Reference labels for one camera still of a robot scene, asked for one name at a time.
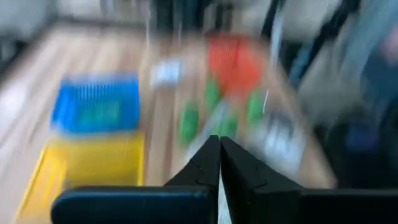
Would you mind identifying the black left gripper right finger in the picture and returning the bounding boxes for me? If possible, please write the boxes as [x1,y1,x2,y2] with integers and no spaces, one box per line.
[221,136,302,224]

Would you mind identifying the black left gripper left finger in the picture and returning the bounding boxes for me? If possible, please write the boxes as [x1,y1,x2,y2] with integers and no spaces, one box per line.
[164,135,221,191]

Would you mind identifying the bagged blue toothbrush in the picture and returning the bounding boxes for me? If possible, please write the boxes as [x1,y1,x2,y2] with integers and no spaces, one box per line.
[185,101,226,153]

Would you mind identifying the bagged white vanity pack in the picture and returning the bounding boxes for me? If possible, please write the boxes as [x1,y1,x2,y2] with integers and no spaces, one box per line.
[251,124,308,179]

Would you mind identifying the green travel bottle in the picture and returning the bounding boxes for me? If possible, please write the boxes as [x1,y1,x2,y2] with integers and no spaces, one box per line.
[179,101,200,146]
[217,114,239,140]
[77,100,121,124]
[247,90,266,124]
[205,77,222,110]

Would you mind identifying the bagged black hair ties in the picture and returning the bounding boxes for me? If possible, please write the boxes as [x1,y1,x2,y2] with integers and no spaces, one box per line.
[266,107,298,136]

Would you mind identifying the yellow plastic basket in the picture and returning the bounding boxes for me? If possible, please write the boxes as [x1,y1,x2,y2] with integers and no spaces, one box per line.
[14,130,146,224]

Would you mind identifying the orange plastic basket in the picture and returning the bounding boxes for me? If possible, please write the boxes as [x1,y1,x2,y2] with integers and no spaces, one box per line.
[207,34,264,96]

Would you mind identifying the blue plastic basket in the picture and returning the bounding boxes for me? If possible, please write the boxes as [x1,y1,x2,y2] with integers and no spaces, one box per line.
[50,72,141,135]

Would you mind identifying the person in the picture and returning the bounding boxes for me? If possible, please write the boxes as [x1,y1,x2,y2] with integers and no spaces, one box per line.
[338,0,398,150]

